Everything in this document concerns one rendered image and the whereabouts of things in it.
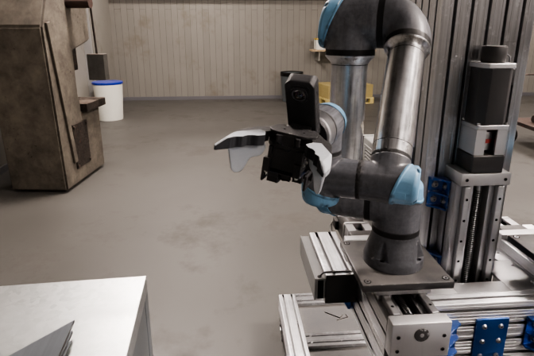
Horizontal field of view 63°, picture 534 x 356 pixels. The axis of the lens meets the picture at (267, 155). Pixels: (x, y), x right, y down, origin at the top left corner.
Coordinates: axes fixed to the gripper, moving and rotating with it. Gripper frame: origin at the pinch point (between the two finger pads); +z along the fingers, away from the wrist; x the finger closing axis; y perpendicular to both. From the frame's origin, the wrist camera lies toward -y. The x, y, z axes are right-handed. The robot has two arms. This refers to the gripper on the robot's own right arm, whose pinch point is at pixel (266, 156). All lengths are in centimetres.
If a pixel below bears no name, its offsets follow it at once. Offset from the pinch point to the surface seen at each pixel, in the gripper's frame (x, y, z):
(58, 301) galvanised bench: 46, 47, -10
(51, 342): 35, 43, 2
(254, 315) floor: 46, 154, -151
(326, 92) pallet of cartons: 187, 147, -893
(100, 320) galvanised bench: 33, 46, -8
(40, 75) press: 320, 71, -258
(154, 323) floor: 96, 160, -124
